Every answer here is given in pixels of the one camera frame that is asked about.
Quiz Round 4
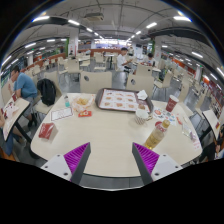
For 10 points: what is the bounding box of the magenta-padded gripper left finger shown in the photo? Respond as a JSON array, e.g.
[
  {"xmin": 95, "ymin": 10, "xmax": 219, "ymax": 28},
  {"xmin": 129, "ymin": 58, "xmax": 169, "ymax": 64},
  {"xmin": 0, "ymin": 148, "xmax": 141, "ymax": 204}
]
[{"xmin": 40, "ymin": 142, "xmax": 92, "ymax": 186}]

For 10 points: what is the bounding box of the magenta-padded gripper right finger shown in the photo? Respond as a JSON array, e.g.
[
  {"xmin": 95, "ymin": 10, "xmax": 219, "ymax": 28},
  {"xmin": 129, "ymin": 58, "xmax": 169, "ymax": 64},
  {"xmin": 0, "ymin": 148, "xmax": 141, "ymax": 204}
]
[{"xmin": 131, "ymin": 142, "xmax": 184, "ymax": 186}]

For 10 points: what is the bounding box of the clear bottle with yellow cap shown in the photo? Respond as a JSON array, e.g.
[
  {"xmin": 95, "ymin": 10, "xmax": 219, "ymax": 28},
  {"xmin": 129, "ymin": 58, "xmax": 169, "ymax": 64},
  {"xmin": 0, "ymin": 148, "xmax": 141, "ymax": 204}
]
[{"xmin": 143, "ymin": 119, "xmax": 171, "ymax": 150}]

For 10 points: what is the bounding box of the red paper box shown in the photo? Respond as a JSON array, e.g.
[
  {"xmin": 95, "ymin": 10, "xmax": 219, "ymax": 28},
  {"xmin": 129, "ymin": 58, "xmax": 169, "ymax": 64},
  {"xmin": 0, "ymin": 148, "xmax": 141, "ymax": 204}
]
[{"xmin": 38, "ymin": 122, "xmax": 58, "ymax": 141}]

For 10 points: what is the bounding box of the small red sauce packet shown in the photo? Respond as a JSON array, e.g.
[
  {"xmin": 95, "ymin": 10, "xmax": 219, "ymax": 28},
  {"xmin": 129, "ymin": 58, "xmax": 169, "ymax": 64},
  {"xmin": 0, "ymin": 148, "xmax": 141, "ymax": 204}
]
[{"xmin": 78, "ymin": 109, "xmax": 93, "ymax": 118}]

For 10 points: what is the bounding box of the colourful sticker sheet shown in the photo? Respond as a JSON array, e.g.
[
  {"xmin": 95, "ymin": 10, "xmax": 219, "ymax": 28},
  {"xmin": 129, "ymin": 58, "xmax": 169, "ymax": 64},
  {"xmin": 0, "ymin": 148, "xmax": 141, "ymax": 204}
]
[{"xmin": 152, "ymin": 107, "xmax": 178, "ymax": 127}]

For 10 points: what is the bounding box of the white paper card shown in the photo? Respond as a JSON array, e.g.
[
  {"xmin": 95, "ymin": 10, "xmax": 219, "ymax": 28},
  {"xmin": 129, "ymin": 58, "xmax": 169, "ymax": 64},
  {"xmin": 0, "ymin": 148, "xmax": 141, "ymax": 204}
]
[{"xmin": 50, "ymin": 106, "xmax": 74, "ymax": 122}]

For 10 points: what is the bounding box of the clear plastic packet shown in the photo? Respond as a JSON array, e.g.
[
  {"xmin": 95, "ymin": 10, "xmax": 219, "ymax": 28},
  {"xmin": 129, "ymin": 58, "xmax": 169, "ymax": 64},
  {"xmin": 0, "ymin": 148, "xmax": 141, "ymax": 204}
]
[{"xmin": 181, "ymin": 123, "xmax": 198, "ymax": 141}]

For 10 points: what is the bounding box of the white note with red text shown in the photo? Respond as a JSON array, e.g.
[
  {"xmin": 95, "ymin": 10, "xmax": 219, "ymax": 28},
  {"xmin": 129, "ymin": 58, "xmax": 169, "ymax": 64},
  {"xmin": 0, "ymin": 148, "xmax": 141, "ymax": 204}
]
[{"xmin": 191, "ymin": 138, "xmax": 203, "ymax": 152}]

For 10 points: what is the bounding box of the red paper cup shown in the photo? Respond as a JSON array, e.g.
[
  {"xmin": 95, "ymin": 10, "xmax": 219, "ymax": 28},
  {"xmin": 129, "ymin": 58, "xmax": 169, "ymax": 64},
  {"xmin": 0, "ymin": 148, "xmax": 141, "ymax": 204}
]
[{"xmin": 165, "ymin": 94, "xmax": 180, "ymax": 113}]

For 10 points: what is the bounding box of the white paper napkin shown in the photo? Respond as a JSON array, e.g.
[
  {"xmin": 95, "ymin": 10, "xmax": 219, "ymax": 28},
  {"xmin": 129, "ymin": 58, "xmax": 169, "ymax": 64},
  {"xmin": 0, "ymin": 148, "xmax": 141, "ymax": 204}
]
[{"xmin": 135, "ymin": 89, "xmax": 149, "ymax": 101}]

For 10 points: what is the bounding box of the brown food tray with menu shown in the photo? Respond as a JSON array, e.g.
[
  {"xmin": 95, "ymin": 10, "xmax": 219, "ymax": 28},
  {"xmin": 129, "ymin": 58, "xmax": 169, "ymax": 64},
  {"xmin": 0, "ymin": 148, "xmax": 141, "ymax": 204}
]
[{"xmin": 95, "ymin": 87, "xmax": 154, "ymax": 114}]

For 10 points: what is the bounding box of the black backpack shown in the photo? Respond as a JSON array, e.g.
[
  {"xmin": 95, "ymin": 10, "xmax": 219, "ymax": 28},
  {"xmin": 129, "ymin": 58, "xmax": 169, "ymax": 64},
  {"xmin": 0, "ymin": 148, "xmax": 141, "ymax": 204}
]
[{"xmin": 36, "ymin": 78, "xmax": 57, "ymax": 107}]

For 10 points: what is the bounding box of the beige chair with round hole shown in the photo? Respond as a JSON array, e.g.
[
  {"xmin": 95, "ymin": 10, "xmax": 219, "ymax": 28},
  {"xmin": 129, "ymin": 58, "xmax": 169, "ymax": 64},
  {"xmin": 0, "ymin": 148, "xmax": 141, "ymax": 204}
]
[
  {"xmin": 79, "ymin": 70, "xmax": 113, "ymax": 94},
  {"xmin": 125, "ymin": 73, "xmax": 155, "ymax": 98}
]

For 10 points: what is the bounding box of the beige neighbouring table with papers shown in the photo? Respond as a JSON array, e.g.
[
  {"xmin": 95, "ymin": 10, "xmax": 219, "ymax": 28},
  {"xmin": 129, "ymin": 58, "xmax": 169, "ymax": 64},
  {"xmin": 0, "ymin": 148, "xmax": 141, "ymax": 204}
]
[{"xmin": 1, "ymin": 97, "xmax": 31, "ymax": 142}]

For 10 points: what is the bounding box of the group of beige chairs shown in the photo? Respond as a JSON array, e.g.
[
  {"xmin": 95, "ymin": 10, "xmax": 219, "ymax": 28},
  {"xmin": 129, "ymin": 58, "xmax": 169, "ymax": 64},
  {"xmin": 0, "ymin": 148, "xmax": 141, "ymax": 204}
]
[{"xmin": 24, "ymin": 51, "xmax": 208, "ymax": 101}]

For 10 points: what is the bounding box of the group of ceiling lights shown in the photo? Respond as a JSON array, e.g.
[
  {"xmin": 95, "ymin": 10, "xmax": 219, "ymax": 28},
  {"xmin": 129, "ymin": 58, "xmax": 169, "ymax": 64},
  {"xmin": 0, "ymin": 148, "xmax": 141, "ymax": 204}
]
[{"xmin": 1, "ymin": 14, "xmax": 224, "ymax": 81}]

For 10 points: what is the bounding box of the ceiling air conditioner unit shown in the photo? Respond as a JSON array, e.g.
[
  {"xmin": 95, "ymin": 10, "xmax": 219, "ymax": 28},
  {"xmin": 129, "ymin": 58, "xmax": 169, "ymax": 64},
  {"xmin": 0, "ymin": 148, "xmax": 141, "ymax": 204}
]
[{"xmin": 83, "ymin": 12, "xmax": 105, "ymax": 23}]

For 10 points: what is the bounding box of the patterned mug with gold handle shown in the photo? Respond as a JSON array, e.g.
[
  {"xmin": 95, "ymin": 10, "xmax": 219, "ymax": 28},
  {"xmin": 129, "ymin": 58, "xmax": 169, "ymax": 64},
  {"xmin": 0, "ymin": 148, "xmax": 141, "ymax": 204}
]
[{"xmin": 134, "ymin": 109, "xmax": 149, "ymax": 126}]

